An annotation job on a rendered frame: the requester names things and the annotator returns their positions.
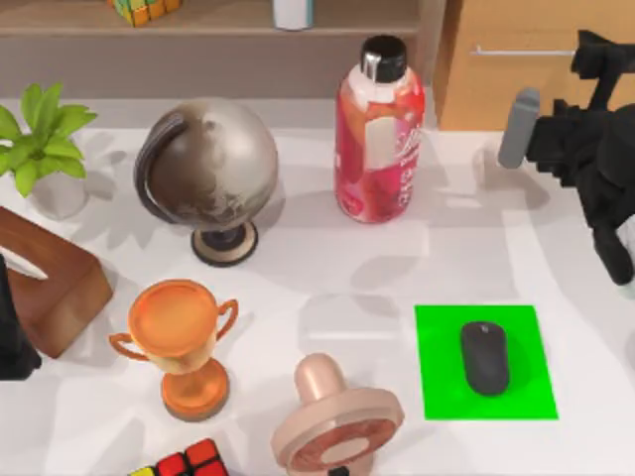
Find multicoloured puzzle cube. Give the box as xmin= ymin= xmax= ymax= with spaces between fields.
xmin=107 ymin=0 xmax=185 ymax=28
xmin=127 ymin=437 xmax=230 ymax=476

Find long metal handle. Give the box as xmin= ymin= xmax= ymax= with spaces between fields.
xmin=469 ymin=45 xmax=579 ymax=58

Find orange trophy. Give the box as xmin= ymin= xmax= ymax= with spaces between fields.
xmin=107 ymin=279 xmax=240 ymax=423

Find grey and brown globe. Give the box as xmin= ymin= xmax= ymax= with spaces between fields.
xmin=132 ymin=96 xmax=281 ymax=268

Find wooden shelf unit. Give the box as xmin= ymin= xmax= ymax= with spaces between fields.
xmin=0 ymin=0 xmax=439 ymax=101

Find white cup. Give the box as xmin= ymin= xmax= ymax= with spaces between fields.
xmin=272 ymin=0 xmax=316 ymax=33

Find black computer mouse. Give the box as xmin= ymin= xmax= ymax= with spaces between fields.
xmin=459 ymin=320 xmax=511 ymax=398

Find pink handheld fan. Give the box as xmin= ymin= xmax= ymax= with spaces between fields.
xmin=269 ymin=352 xmax=406 ymax=476

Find white tissue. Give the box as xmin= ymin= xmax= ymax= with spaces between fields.
xmin=1 ymin=251 xmax=50 ymax=281

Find green plant in white pot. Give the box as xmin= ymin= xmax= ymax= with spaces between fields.
xmin=0 ymin=81 xmax=99 ymax=221

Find wooden tissue box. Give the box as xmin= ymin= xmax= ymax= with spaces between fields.
xmin=0 ymin=206 xmax=115 ymax=360

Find green mouse pad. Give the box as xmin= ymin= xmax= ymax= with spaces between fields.
xmin=413 ymin=303 xmax=561 ymax=422

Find wooden cupboard door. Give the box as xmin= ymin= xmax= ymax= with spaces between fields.
xmin=435 ymin=0 xmax=635 ymax=132

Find red bottle with black cap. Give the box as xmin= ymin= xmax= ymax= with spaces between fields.
xmin=333 ymin=35 xmax=427 ymax=226

